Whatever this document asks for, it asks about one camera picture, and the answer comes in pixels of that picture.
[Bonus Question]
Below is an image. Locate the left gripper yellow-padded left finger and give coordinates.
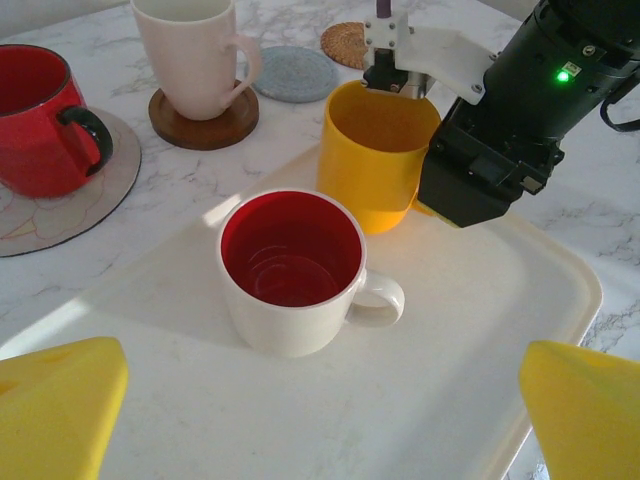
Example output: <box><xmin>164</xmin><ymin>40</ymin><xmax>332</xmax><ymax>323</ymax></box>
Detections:
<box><xmin>0</xmin><ymin>336</ymin><xmax>130</xmax><ymax>480</ymax></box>

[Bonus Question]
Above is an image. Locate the left gripper yellow-padded right finger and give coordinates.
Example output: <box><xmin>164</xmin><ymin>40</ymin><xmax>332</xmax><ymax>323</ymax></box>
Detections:
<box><xmin>518</xmin><ymin>339</ymin><xmax>640</xmax><ymax>480</ymax></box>

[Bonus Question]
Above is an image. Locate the yellow mug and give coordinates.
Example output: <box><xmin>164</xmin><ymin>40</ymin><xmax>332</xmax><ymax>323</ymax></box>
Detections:
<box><xmin>315</xmin><ymin>81</ymin><xmax>444</xmax><ymax>236</ymax></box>

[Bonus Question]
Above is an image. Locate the large beige round printed coaster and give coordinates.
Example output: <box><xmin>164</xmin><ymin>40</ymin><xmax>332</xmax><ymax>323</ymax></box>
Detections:
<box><xmin>0</xmin><ymin>107</ymin><xmax>143</xmax><ymax>259</ymax></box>

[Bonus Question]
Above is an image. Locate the woven rattan coaster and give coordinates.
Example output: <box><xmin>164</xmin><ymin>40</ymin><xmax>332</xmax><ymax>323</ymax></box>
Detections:
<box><xmin>319</xmin><ymin>21</ymin><xmax>374</xmax><ymax>72</ymax></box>

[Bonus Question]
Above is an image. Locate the blue-grey woven coaster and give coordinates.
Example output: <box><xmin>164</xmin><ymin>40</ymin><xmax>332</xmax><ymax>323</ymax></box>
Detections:
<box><xmin>249</xmin><ymin>45</ymin><xmax>342</xmax><ymax>105</ymax></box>

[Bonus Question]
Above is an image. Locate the red mug black handle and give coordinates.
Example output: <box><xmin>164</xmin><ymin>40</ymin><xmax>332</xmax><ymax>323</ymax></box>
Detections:
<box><xmin>0</xmin><ymin>43</ymin><xmax>115</xmax><ymax>200</ymax></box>

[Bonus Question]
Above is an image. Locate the dark brown wooden coaster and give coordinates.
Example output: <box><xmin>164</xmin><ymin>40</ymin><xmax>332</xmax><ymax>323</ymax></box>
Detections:
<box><xmin>147</xmin><ymin>79</ymin><xmax>262</xmax><ymax>152</ymax></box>

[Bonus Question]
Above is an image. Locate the pale pink mug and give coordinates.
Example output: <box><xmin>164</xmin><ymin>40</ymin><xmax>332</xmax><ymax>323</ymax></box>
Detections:
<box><xmin>130</xmin><ymin>0</ymin><xmax>264</xmax><ymax>123</ymax></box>

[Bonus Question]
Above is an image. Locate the white rectangular tray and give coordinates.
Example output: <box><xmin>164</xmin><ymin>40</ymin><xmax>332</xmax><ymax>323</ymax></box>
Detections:
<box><xmin>0</xmin><ymin>142</ymin><xmax>604</xmax><ymax>480</ymax></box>

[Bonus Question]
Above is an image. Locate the white mug red inside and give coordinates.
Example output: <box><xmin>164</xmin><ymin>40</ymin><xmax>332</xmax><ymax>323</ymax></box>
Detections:
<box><xmin>215</xmin><ymin>189</ymin><xmax>406</xmax><ymax>359</ymax></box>

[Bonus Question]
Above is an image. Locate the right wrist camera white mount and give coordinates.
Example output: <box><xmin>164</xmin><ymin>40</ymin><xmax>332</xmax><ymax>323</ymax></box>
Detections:
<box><xmin>362</xmin><ymin>12</ymin><xmax>497</xmax><ymax>107</ymax></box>

